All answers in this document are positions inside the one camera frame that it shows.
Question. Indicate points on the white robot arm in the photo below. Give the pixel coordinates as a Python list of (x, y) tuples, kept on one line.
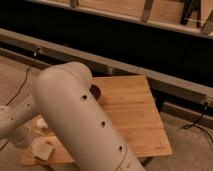
[(61, 95)]

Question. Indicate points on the white sponge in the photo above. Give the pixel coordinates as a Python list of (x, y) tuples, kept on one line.
[(42, 150)]

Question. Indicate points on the wooden table board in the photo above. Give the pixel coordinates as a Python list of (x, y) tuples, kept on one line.
[(128, 103)]

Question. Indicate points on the grey metal rail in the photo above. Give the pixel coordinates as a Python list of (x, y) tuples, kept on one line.
[(162, 82)]

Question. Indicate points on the dark red ceramic bowl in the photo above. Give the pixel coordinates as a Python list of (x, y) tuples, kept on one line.
[(95, 91)]

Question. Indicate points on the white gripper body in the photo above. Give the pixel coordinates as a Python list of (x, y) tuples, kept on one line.
[(22, 137)]

